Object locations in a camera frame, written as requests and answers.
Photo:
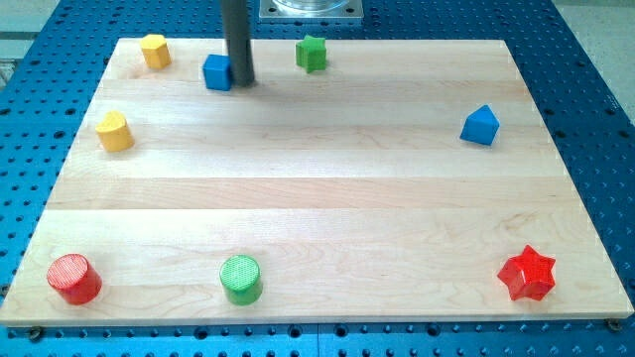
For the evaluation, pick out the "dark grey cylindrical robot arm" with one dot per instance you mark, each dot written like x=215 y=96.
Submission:
x=234 y=15

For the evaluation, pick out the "yellow hexagon block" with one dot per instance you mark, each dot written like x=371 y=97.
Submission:
x=155 y=50

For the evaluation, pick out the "light wooden board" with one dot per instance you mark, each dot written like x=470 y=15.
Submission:
x=350 y=187

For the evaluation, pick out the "green star block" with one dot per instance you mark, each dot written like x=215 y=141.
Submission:
x=311 y=53

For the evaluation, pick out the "green cylinder block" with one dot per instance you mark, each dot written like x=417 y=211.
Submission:
x=240 y=276

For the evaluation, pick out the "blue cube block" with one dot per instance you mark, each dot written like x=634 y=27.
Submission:
x=217 y=73

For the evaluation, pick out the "blue triangle block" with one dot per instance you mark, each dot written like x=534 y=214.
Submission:
x=480 y=127

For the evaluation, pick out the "yellow heart block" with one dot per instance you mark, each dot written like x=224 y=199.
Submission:
x=113 y=132

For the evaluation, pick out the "red star block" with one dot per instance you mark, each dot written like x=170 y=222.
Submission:
x=528 y=275

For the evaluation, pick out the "red cylinder block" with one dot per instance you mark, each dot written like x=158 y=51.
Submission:
x=74 y=279

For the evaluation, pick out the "left board corner screw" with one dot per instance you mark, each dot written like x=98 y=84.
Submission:
x=35 y=333

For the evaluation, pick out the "board corner screw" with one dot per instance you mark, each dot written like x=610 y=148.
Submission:
x=614 y=325
x=35 y=333

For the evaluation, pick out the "right board corner screw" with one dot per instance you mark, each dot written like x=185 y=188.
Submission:
x=614 y=325

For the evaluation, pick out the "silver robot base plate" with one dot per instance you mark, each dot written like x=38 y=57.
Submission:
x=310 y=9

